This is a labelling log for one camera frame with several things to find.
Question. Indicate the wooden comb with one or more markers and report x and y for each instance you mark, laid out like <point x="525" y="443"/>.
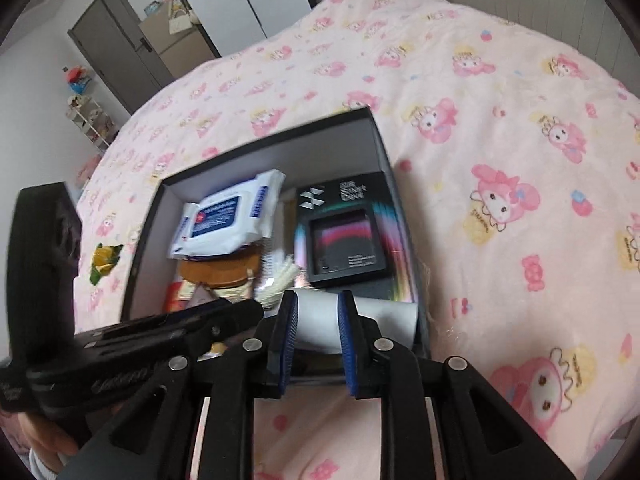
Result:
<point x="215" y="272"/>

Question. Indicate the colourful toy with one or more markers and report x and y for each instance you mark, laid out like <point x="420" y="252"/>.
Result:
<point x="77" y="77"/>

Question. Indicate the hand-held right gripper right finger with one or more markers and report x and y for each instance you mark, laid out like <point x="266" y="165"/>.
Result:
<point x="345" y="340"/>

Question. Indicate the grey headboard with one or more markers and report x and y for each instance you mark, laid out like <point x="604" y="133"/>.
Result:
<point x="550" y="5"/>

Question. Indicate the cotton swab pack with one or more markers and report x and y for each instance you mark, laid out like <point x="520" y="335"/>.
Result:
<point x="280" y="275"/>

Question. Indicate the white wet wipes pack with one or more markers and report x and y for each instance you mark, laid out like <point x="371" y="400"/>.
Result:
<point x="225" y="215"/>

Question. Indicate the green yellow snack packet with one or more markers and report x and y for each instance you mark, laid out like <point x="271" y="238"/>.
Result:
<point x="105" y="262"/>

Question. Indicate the white shelf rack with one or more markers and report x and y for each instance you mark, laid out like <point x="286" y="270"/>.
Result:
<point x="92" y="120"/>

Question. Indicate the black box with rainbow print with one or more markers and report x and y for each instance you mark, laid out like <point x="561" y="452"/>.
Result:
<point x="350" y="192"/>

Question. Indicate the black shoebox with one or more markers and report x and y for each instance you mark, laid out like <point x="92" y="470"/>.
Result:
<point x="300" y="150"/>

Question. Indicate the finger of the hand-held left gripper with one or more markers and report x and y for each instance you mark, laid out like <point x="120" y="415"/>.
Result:
<point x="225" y="317"/>

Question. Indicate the person's left forearm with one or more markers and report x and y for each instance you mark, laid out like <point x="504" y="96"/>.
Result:
<point x="45" y="465"/>

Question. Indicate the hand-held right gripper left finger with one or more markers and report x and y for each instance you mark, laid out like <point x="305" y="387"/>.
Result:
<point x="289" y="340"/>

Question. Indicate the pink printed blanket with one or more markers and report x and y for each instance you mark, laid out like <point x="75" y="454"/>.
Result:
<point x="500" y="160"/>

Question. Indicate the black square frame box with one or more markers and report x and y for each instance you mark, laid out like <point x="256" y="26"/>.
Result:
<point x="350" y="267"/>

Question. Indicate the grey door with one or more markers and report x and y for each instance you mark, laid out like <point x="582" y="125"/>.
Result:
<point x="110" y="50"/>

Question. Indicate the grey cream tube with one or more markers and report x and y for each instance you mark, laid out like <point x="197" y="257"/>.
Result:
<point x="320" y="317"/>

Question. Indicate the brown cardboard box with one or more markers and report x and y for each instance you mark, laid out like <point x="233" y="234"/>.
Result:
<point x="180" y="50"/>

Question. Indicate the person's left hand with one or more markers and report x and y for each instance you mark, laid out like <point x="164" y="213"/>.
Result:
<point x="50" y="435"/>

